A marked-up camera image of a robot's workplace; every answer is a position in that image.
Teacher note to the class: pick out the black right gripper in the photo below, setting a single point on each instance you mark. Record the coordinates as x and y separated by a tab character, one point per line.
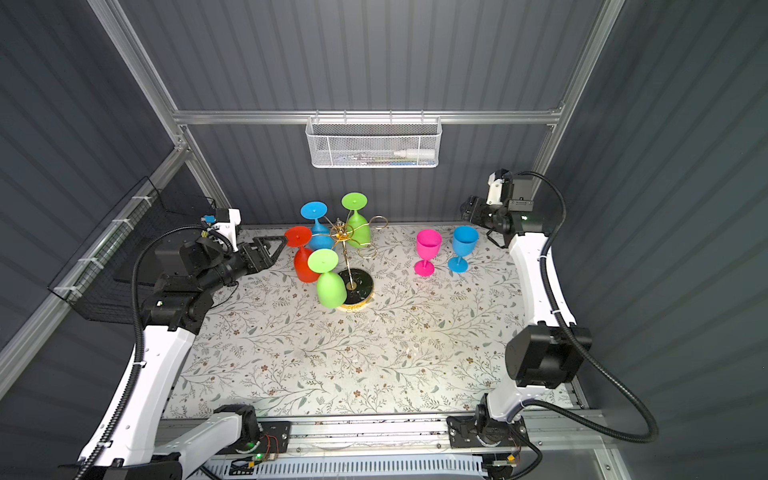
474	209

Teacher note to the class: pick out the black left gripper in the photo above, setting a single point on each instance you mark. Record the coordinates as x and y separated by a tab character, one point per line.
260	253

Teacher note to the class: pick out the red wine glass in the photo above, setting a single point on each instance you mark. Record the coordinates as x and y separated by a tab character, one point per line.
298	237

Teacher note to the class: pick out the blue wine glass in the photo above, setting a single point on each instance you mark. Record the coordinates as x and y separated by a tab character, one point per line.
464	242
321	238

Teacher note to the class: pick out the pink wine glass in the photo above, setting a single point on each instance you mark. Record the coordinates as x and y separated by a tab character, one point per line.
429	242

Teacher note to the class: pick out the green wine glass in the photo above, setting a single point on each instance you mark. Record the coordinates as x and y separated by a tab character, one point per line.
331	290
357	225

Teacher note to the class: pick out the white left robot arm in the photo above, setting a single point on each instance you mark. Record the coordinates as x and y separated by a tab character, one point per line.
165	326

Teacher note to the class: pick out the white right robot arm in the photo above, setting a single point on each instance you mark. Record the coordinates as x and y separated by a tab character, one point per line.
539	358

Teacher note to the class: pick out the white vented cover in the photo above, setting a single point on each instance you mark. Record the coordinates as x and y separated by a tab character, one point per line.
443	466

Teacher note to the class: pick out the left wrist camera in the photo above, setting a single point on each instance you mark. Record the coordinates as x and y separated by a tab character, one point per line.
226	221

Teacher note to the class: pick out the gold wire glass rack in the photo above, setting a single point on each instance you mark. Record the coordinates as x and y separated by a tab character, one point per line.
358	283

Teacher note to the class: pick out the white mesh wall basket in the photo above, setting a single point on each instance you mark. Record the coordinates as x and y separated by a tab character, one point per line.
367	145

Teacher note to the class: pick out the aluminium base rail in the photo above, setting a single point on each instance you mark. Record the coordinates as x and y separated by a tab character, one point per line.
415	434

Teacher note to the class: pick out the right aluminium corner post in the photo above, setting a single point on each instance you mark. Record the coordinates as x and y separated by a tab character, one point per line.
590	54

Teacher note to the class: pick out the aluminium corner frame post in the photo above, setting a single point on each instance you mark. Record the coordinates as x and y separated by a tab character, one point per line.
127	43

